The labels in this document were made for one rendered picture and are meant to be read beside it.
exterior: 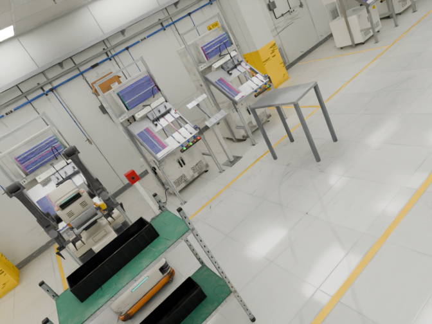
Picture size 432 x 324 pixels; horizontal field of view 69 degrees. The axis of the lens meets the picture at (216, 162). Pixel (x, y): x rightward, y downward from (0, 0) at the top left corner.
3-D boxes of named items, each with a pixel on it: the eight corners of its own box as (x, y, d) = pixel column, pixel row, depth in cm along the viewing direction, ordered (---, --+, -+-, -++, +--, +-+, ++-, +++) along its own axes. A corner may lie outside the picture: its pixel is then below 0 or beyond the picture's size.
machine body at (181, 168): (211, 169, 484) (191, 135, 460) (176, 197, 459) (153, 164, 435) (192, 164, 539) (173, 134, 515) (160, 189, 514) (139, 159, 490)
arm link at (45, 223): (18, 180, 219) (3, 189, 215) (18, 180, 214) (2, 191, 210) (59, 224, 234) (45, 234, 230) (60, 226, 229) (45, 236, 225)
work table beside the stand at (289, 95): (319, 162, 361) (294, 101, 329) (273, 159, 416) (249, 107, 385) (337, 140, 381) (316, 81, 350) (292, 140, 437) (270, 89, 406)
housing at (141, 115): (167, 105, 456) (166, 99, 444) (139, 124, 438) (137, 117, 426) (163, 102, 458) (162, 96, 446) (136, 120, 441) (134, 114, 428)
